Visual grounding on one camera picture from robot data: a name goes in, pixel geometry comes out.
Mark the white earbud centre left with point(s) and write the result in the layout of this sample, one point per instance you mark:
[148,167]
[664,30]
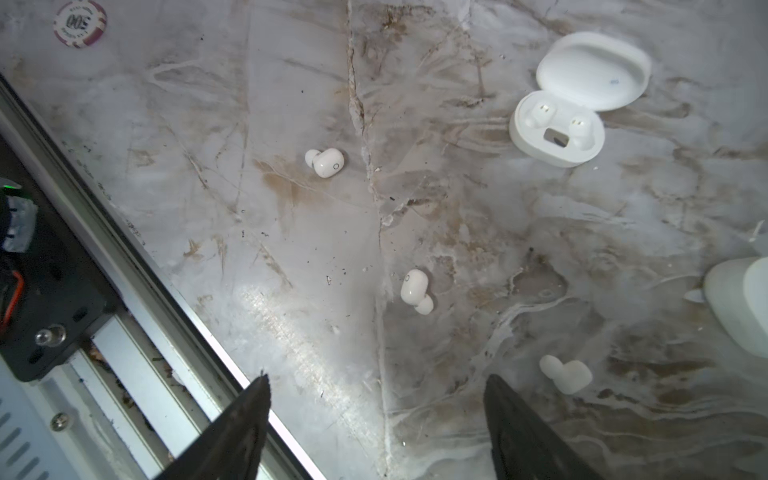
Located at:
[414,292]

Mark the white earbud charging case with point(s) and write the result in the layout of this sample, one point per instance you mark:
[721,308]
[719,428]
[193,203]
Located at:
[582,75]

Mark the white earbud far left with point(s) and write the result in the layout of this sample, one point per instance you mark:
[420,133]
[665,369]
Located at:
[325,163]

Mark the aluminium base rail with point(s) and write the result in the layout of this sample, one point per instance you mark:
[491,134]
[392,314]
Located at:
[120,330]

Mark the white earbud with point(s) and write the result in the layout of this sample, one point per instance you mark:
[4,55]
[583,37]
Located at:
[325,163]
[569,378]
[414,292]

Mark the white earbud centre right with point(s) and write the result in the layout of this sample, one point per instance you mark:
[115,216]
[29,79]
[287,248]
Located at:
[569,378]

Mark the poker chip 500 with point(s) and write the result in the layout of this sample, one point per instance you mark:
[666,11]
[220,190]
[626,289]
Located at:
[79,24]

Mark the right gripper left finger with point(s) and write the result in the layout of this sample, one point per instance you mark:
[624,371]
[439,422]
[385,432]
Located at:
[231,447]

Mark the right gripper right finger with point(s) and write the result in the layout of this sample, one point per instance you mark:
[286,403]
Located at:
[523,446]

